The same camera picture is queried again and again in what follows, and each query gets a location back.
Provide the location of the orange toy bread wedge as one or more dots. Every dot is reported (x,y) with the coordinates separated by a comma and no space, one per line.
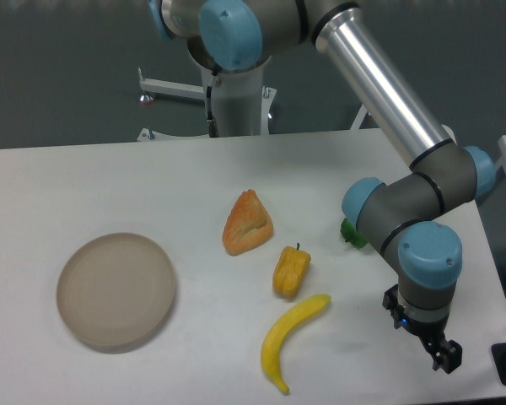
(248,225)

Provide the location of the green toy pepper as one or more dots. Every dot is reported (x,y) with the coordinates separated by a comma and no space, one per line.
(351,235)

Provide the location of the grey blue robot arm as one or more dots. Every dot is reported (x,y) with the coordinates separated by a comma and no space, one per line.
(230,39)

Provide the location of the yellow toy pepper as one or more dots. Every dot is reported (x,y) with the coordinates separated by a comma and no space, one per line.
(290,271)

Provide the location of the beige round plate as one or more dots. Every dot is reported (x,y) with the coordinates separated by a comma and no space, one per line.
(115,292)

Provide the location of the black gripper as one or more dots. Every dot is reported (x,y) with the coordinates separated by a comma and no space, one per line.
(429,326)

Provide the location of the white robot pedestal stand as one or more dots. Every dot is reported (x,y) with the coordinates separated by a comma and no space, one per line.
(294,91)

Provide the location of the yellow toy banana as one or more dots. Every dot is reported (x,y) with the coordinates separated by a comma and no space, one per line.
(288,323)

